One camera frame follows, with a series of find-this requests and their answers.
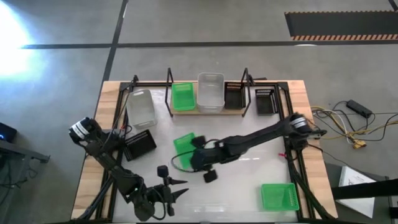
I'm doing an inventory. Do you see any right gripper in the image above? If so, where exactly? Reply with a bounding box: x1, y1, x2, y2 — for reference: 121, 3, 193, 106
190, 136, 220, 184

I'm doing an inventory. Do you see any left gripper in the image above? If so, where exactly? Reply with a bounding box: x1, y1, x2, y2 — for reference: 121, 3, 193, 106
152, 165, 190, 218

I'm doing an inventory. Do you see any green perforated plastic basket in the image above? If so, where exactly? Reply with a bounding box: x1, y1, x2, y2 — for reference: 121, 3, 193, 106
260, 182, 300, 212
172, 132, 200, 171
170, 82, 197, 112

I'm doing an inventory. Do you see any black perforated plastic basket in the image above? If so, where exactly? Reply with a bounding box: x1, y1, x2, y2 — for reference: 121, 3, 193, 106
223, 81, 246, 110
254, 88, 279, 115
123, 129, 158, 162

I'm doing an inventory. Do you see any white paper sheet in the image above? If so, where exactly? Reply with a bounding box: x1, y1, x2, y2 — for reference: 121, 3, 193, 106
336, 166, 377, 219

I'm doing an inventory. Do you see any black power adapter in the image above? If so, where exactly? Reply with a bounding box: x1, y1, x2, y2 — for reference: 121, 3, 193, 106
346, 99, 374, 119

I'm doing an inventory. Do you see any black metal bar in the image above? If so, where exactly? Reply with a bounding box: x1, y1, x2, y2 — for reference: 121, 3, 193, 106
330, 177, 398, 200

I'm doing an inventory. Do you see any black device with blue light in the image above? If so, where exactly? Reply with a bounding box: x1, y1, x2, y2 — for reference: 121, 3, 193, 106
0, 122, 18, 144

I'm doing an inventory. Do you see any black hazard-striped floor mat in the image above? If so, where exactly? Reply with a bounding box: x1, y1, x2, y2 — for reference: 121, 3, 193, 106
284, 11, 398, 42

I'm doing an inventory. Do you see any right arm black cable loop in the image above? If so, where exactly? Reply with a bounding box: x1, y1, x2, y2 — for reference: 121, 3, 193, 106
170, 151, 200, 174

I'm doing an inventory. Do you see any black metal shelf end frame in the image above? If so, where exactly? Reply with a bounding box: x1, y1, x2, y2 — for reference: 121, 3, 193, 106
241, 67, 254, 118
164, 67, 175, 118

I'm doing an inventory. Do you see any black aluminium table frame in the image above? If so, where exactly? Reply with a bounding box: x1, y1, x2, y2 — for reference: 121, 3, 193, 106
73, 79, 340, 223

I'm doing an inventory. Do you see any long black hanging cable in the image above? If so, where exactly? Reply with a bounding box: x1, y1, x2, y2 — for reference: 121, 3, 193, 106
104, 76, 137, 147

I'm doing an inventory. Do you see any yellow floor cable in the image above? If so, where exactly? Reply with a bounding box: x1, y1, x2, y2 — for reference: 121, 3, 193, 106
310, 107, 398, 147

